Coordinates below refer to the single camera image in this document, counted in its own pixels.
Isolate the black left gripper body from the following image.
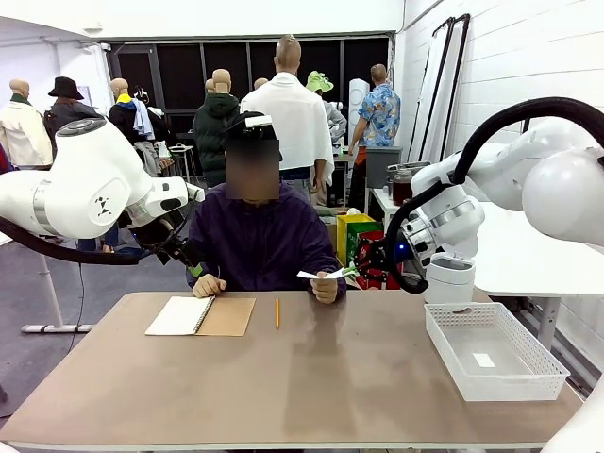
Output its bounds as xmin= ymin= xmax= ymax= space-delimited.
xmin=157 ymin=232 xmax=200 ymax=269

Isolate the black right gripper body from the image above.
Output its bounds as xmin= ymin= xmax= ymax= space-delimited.
xmin=374 ymin=235 xmax=403 ymax=291

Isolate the white notebook sheet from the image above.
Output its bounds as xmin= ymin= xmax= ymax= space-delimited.
xmin=296 ymin=267 xmax=360 ymax=282

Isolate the spiral notebook with brown cover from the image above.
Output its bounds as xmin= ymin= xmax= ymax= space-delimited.
xmin=143 ymin=294 xmax=258 ymax=338

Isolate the person's right hand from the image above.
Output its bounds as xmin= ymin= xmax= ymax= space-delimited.
xmin=192 ymin=275 xmax=228 ymax=299

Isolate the person's left hand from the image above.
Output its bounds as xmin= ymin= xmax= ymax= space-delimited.
xmin=310 ymin=271 xmax=341 ymax=306

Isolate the red bag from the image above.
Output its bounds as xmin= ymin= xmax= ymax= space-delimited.
xmin=356 ymin=230 xmax=403 ymax=291

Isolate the small white side table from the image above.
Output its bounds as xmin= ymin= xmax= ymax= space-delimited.
xmin=370 ymin=187 xmax=403 ymax=233

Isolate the white cylindrical bin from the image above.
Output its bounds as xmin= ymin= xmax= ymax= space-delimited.
xmin=423 ymin=251 xmax=477 ymax=306

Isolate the person in purple jacket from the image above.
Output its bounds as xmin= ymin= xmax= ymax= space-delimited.
xmin=185 ymin=180 xmax=349 ymax=304

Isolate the glass jar with dark liquid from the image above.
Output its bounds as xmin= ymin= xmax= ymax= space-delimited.
xmin=391 ymin=168 xmax=416 ymax=208

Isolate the grey cabinet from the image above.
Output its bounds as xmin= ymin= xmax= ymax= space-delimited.
xmin=365 ymin=145 xmax=404 ymax=191

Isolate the metal utensil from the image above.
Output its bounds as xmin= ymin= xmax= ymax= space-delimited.
xmin=386 ymin=160 xmax=432 ymax=173

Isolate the white background stool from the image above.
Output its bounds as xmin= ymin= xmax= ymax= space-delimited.
xmin=168 ymin=144 xmax=195 ymax=183

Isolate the white table with foot bar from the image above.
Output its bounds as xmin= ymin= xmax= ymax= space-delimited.
xmin=21 ymin=254 xmax=93 ymax=334

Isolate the mannequin in dark green puffer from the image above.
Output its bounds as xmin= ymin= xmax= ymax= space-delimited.
xmin=192 ymin=69 xmax=242 ymax=190

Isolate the black cap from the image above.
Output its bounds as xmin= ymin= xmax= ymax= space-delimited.
xmin=225 ymin=110 xmax=280 ymax=143

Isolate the large white table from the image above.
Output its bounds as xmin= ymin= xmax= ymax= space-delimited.
xmin=471 ymin=201 xmax=604 ymax=351

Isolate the mannequin with yellow collar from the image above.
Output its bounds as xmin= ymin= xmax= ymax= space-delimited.
xmin=108 ymin=77 xmax=172 ymax=178

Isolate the mannequin in floral blue shirt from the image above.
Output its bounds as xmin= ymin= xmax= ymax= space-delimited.
xmin=347 ymin=63 xmax=403 ymax=214

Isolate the white tower appliance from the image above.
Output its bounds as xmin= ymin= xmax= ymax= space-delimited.
xmin=348 ymin=78 xmax=372 ymax=126

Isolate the black framed white panel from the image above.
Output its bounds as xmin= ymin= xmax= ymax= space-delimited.
xmin=431 ymin=13 xmax=473 ymax=164
xmin=408 ymin=17 xmax=457 ymax=164

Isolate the white perforated plastic basket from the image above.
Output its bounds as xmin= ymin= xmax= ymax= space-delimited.
xmin=423 ymin=301 xmax=571 ymax=403

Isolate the mannequin in white cape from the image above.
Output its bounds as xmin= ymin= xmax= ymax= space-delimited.
xmin=239 ymin=34 xmax=337 ymax=207

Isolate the mannequin with green hat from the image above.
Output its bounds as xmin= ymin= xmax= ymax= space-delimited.
xmin=305 ymin=70 xmax=349 ymax=148

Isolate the mannequin in cream jacket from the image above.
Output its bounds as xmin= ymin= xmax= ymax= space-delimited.
xmin=0 ymin=78 xmax=54 ymax=172

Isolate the figure with black hat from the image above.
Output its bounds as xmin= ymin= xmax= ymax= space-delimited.
xmin=44 ymin=75 xmax=120 ymax=254

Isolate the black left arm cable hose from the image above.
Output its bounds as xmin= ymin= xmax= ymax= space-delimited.
xmin=0 ymin=215 xmax=158 ymax=267

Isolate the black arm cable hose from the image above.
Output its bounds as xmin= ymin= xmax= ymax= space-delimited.
xmin=384 ymin=96 xmax=604 ymax=295
xmin=0 ymin=215 xmax=158 ymax=267

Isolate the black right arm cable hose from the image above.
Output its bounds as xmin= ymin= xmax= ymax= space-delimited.
xmin=384 ymin=96 xmax=604 ymax=295

